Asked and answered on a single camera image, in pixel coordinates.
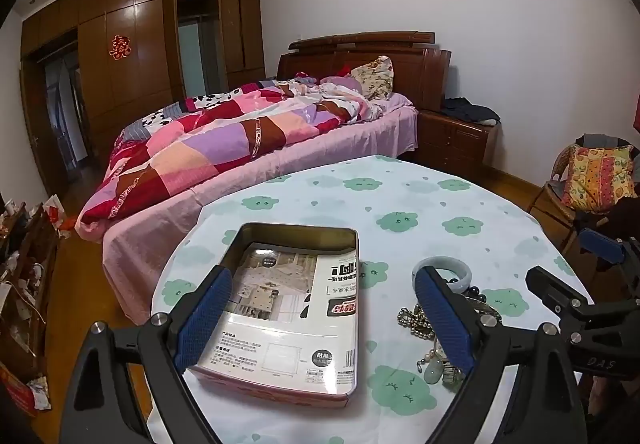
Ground rattan chair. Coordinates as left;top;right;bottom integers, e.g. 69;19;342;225
527;134;640;250

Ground bed with pink sheet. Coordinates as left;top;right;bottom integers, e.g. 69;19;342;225
75;92;418;325

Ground floral pillow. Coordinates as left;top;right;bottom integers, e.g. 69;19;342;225
348;55;396;100

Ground gold chain necklace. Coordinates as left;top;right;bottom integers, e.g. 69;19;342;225
397;305;436;340

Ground printed paper leaflet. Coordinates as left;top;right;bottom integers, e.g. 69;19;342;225
192;244;358;397

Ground cloud print tablecloth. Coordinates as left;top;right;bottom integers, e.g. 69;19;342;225
150;154;593;444

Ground lilac pillow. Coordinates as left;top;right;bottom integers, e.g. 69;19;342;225
320;74;368;98

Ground metal tin box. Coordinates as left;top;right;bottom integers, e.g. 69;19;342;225
175;223;361;409

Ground wooden headboard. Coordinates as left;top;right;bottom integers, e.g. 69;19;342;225
277;30;452;112

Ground dark clothes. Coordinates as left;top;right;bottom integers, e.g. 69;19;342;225
440;97;502;126

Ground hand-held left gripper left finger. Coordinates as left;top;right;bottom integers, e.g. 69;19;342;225
59;265;236;444

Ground pale jade bangle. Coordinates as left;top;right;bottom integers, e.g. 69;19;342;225
411;255;473;297

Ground wooden wardrobe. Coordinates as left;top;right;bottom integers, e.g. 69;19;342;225
20;0;266;205

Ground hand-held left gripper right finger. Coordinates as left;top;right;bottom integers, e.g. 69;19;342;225
414;267;588;444

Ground patchwork quilt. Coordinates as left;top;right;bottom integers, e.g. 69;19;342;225
75;77;386;235

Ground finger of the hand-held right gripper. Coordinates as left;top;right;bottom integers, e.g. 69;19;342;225
577;227;640;300
525;265;591;322

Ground red and white bag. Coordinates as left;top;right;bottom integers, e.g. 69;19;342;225
42;194;68;240

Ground wooden nightstand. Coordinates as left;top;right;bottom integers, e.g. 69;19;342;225
412;109;501;170

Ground red paper decoration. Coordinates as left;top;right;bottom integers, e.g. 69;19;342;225
110;35;133;61

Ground colourful patchwork cushion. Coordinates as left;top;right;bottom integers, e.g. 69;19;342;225
561;144;638;214

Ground silver metal watch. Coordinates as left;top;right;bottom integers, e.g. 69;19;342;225
440;359;468;387

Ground dark beaded bracelet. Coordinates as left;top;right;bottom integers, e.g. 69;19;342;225
450;277;496;315

